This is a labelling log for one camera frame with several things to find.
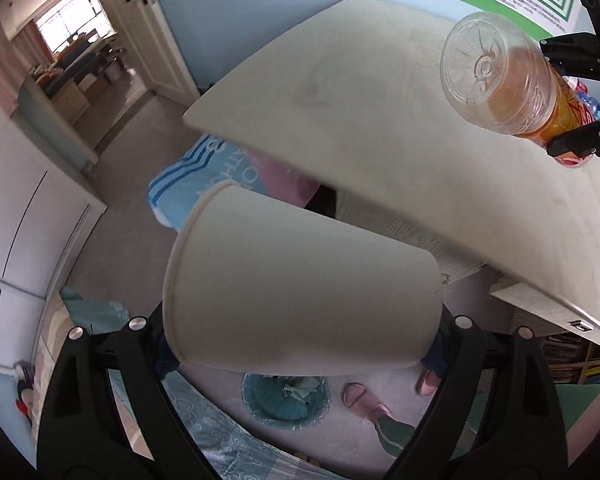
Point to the clear plastic bottle orange label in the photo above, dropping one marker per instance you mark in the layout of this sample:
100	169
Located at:
505	85

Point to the purple seat cushion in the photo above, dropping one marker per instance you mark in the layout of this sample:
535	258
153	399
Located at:
285	182

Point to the person's right forearm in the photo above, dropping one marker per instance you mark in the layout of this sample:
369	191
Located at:
597	450

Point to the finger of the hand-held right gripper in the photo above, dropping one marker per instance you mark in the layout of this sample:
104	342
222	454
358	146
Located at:
587	137
577	52

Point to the white paper cup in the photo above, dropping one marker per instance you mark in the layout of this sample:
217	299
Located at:
290	280

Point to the light wooden desk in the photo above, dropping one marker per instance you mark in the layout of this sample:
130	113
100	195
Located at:
380	110

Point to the dark sofa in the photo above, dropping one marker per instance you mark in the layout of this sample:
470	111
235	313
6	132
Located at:
72	62

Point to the light wooden cabinet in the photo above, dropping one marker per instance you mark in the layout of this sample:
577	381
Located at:
72	102

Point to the white door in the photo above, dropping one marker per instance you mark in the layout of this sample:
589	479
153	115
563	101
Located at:
155	45

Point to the white wardrobe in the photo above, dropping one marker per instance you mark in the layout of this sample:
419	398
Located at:
30	200

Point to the pink slipper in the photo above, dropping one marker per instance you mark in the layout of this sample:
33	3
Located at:
426	384
360	397

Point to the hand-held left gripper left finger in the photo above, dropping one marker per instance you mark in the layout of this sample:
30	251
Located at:
164	357

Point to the bright window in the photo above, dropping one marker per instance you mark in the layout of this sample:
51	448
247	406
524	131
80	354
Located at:
70	17

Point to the row of books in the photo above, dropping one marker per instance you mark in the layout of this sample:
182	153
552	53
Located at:
565	360

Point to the person's green trouser leg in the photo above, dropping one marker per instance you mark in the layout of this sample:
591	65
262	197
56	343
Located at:
395	440

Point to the teal plastic trash bin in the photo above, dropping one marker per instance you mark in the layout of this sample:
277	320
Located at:
265	405

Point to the grey metal pot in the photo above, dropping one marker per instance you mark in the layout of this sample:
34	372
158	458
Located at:
113	69

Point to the teal floral blanket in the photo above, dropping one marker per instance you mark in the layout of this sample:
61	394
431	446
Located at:
215	435

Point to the red black toy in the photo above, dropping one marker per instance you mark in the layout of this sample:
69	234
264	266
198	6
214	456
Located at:
24	410

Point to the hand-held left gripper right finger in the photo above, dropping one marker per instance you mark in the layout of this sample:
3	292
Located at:
437	355

